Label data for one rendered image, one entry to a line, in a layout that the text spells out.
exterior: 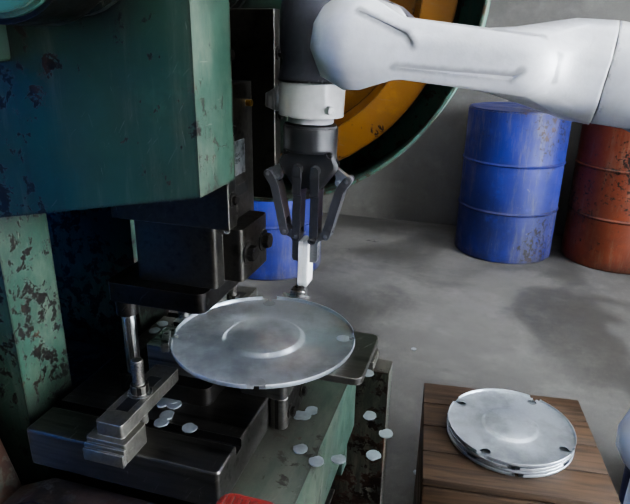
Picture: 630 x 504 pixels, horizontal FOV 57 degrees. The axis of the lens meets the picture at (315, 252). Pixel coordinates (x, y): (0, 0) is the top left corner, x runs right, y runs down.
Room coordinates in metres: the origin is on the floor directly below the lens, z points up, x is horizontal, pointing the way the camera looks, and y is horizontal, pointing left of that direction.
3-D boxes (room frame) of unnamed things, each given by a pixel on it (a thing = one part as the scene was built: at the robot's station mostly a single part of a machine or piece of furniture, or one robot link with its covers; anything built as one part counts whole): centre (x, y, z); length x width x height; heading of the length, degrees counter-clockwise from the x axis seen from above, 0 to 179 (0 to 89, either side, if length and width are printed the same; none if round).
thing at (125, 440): (0.69, 0.25, 0.76); 0.17 x 0.06 x 0.10; 164
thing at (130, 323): (0.79, 0.28, 0.81); 0.02 x 0.02 x 0.14
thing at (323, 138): (0.80, 0.01, 1.08); 0.08 x 0.07 x 0.09; 74
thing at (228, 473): (0.85, 0.20, 0.68); 0.45 x 0.30 x 0.06; 164
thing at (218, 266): (0.84, 0.16, 1.04); 0.17 x 0.15 x 0.30; 74
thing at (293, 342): (0.82, 0.08, 0.78); 0.29 x 0.29 x 0.01
